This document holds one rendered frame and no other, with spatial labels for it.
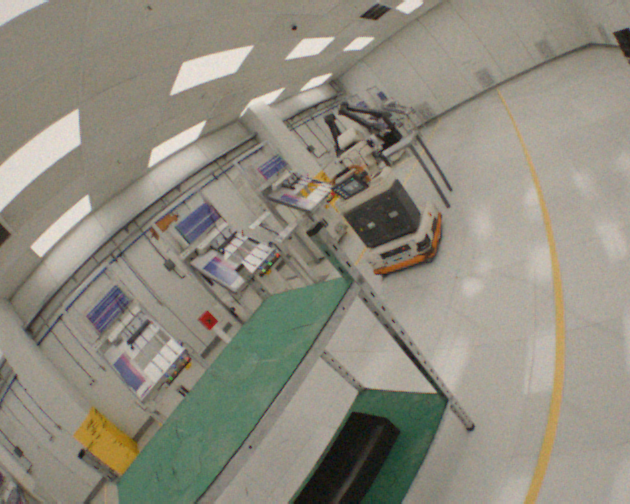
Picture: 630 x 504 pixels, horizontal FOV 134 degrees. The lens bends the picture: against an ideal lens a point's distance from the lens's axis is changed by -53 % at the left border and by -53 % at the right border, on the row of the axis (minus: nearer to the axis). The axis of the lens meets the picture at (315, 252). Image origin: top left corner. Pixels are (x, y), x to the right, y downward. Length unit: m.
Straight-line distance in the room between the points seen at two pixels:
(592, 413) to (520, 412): 0.36
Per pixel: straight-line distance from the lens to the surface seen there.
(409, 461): 1.01
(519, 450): 1.27
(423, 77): 9.28
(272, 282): 3.40
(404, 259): 2.40
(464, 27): 9.11
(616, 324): 1.49
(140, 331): 2.99
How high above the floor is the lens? 1.21
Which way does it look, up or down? 15 degrees down
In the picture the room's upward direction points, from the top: 40 degrees counter-clockwise
